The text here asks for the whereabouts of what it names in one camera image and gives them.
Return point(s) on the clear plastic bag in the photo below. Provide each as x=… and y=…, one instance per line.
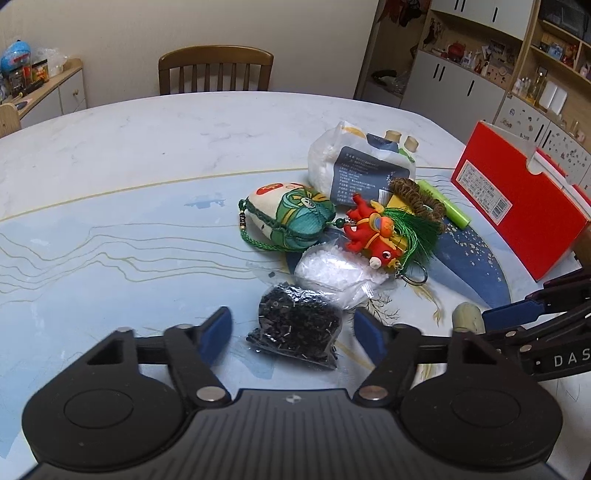
x=51, y=59

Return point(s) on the dark wooden chair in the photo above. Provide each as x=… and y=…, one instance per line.
x=214, y=69

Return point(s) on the white wall cabinet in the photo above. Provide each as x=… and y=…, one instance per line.
x=485, y=14

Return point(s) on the pale grey-green cylinder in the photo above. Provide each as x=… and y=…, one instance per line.
x=467, y=316

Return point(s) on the blue printed table mat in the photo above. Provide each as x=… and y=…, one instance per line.
x=115, y=258

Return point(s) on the green sachet with tassel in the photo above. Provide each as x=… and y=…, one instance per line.
x=295, y=217

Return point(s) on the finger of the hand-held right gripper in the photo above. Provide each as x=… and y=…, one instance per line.
x=549, y=325
x=510, y=314

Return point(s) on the blue globe toy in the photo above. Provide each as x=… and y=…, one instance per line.
x=14, y=54

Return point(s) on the jar with red label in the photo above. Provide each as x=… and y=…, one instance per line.
x=39, y=71

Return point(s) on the bag of clear white beads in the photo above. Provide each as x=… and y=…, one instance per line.
x=332, y=272

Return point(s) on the yellow box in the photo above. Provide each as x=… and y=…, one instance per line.
x=396, y=203

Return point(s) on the wooden shelving unit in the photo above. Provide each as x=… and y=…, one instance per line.
x=561, y=69

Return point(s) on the green tube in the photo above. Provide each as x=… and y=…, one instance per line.
x=445, y=205

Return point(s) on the white bag with dark label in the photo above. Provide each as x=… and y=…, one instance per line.
x=355, y=166

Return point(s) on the red teapot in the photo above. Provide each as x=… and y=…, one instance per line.
x=455, y=49

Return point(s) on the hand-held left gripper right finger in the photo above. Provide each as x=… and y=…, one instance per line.
x=369, y=336

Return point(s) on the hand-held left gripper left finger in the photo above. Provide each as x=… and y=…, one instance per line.
x=216, y=333

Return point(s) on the bag of black beads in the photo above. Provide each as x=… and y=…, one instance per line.
x=300, y=318

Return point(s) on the wooden sideboard with white drawers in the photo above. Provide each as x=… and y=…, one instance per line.
x=51, y=97

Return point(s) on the light wooden chair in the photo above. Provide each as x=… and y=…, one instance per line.
x=9, y=121

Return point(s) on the red cardboard box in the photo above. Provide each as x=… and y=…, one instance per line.
x=512, y=203

